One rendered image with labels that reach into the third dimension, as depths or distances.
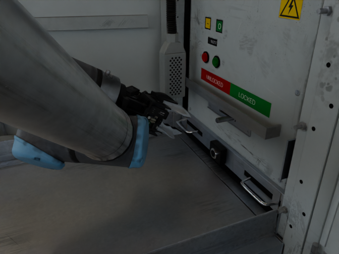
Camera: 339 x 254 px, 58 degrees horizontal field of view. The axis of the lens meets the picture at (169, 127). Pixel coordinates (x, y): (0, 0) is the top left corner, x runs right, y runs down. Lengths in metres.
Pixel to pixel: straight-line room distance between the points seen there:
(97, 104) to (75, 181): 0.57
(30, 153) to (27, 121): 0.27
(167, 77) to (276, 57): 0.38
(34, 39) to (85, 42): 0.85
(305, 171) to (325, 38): 0.23
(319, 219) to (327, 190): 0.06
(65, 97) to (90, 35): 0.81
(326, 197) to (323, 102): 0.16
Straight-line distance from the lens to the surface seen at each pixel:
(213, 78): 0.90
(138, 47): 1.09
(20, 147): 0.56
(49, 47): 0.25
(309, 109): 0.58
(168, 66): 0.93
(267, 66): 0.71
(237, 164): 0.84
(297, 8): 0.64
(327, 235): 0.60
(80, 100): 0.30
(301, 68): 0.64
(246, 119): 0.72
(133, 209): 0.77
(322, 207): 0.61
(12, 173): 0.99
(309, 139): 0.58
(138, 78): 1.12
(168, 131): 0.75
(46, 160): 0.55
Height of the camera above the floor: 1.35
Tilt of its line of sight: 26 degrees down
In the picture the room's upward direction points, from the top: straight up
